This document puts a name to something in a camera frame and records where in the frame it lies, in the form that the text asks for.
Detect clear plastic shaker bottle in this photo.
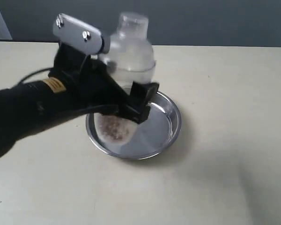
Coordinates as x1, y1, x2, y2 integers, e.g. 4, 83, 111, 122
94, 12, 155, 145

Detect round stainless steel plate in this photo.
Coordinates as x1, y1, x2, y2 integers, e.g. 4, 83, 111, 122
86, 91, 182, 160

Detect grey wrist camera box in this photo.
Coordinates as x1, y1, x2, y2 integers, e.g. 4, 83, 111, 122
52, 13, 110, 55

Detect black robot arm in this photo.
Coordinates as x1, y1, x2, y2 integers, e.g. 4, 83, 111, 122
0, 44, 159, 158

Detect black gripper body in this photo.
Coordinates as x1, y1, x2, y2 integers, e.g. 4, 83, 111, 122
50, 44, 150, 124

